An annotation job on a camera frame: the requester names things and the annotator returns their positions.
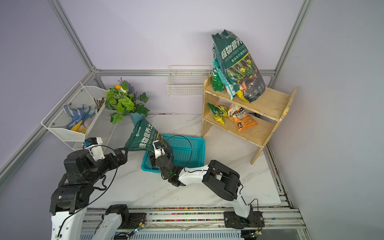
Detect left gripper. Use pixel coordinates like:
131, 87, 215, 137
87, 144, 129, 184

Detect dark green soil bag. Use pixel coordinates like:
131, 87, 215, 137
211, 30, 266, 103
125, 117, 174, 160

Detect teal white fertilizer bag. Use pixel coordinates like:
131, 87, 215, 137
212, 59, 236, 100

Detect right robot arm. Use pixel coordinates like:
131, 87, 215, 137
149, 149, 265, 230

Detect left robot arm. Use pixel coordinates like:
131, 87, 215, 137
50, 147, 146, 240

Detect yellow green small bag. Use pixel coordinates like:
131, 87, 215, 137
208, 103, 228, 125

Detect orange small bag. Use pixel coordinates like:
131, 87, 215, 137
228, 104, 258, 132

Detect green white tall bag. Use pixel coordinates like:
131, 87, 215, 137
212, 66, 225, 92

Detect wooden two-tier shelf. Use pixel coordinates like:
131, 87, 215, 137
201, 77, 298, 165

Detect teal plastic basket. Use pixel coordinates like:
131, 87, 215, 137
140, 134, 206, 174

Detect yellow toy in rack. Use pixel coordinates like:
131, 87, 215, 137
71, 121, 87, 134

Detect teal vase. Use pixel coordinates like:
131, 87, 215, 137
130, 113, 145, 126

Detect white mesh tiered rack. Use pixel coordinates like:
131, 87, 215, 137
41, 82, 116, 151

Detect blue knitted glove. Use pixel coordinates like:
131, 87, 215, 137
63, 105, 97, 130

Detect brown twigs bundle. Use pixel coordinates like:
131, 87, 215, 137
94, 98, 105, 112

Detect artificial green plant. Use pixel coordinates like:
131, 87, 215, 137
105, 78, 150, 124

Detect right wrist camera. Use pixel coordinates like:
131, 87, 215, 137
153, 140, 166, 159

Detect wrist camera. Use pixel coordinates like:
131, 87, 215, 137
83, 137, 105, 161
153, 140, 166, 159

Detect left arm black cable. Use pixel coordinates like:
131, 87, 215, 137
56, 145, 127, 238

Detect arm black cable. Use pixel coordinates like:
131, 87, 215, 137
163, 135, 262, 229
56, 145, 127, 238

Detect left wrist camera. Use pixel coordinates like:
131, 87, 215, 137
83, 137, 105, 161

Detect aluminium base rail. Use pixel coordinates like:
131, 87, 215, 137
55, 200, 313, 240

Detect white wire wall basket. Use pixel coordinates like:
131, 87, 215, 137
167, 65, 212, 97

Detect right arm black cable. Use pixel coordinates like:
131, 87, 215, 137
163, 135, 262, 229

